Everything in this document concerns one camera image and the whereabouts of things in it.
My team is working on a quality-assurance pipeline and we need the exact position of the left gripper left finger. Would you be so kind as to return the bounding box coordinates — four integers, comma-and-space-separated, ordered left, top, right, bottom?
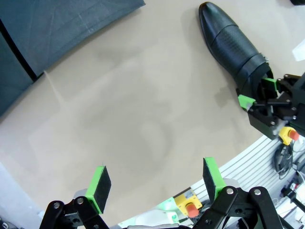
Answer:
39, 165, 112, 229

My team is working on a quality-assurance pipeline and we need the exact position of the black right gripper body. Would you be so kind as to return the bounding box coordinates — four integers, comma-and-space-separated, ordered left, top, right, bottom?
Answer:
247, 73, 305, 140

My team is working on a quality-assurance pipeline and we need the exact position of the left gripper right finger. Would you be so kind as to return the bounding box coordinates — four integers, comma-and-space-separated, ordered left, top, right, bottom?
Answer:
193, 156, 290, 229

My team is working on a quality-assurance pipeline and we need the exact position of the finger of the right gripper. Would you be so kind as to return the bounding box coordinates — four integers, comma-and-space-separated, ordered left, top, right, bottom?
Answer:
237, 94, 291, 111
260, 76, 286, 99

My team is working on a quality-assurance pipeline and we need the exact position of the black leather buckle shoe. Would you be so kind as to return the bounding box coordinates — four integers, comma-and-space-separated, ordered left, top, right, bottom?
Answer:
198, 1, 279, 101

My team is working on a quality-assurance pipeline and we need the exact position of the yellow emergency stop button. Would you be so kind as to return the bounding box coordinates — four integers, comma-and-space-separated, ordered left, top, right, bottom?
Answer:
278, 126, 300, 146
175, 193, 201, 218

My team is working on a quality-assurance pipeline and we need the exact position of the grey aluminium profile rail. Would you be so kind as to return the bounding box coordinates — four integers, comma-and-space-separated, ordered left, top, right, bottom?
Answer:
119, 135, 305, 226

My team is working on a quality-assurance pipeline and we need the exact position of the grey coiled cable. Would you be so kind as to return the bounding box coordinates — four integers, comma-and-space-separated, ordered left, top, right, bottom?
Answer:
274, 144, 295, 180

